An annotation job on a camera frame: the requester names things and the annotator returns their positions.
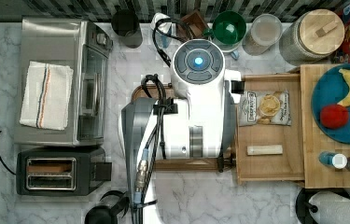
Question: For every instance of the stick of butter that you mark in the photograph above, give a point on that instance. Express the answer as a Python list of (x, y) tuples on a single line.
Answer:
[(264, 150)]

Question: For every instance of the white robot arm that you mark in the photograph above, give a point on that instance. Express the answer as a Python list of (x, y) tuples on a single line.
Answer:
[(199, 121)]

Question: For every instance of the blue bottle white cap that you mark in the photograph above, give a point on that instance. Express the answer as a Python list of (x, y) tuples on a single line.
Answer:
[(162, 40)]

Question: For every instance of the bag of potato chips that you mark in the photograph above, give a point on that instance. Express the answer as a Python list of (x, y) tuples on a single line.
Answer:
[(264, 107)]

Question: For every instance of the dark brown wooden box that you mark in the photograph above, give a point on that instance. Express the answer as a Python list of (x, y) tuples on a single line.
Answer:
[(196, 23)]

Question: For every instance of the green cup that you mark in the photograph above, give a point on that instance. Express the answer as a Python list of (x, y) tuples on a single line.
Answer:
[(227, 31)]

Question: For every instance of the wooden drawer box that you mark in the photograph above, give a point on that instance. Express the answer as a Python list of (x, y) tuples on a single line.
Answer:
[(287, 166)]

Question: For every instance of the black cylindrical mug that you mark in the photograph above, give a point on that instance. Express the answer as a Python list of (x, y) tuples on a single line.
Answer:
[(126, 25)]

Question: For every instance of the clear plastic nut container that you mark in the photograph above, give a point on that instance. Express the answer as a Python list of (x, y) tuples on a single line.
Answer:
[(264, 32)]

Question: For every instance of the black coffee pot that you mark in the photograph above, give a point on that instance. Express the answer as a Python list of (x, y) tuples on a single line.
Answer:
[(111, 204)]

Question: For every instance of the silver toaster oven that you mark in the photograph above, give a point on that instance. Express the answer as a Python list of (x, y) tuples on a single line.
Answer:
[(84, 47)]

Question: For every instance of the white striped dish towel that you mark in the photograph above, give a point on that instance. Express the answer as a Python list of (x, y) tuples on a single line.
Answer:
[(46, 96)]

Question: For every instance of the black two-slot toaster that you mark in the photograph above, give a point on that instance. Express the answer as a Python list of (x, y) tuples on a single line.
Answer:
[(61, 171)]

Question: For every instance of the light wooden cutting board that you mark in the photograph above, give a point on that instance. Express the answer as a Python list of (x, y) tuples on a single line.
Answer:
[(318, 175)]

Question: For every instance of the blue round plate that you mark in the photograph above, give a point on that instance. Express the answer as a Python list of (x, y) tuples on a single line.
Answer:
[(329, 90)]

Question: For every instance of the glass jar wooden lid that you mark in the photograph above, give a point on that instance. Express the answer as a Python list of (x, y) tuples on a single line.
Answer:
[(312, 37)]

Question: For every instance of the red plush apple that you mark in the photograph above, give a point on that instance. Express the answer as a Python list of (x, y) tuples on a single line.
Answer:
[(334, 116)]

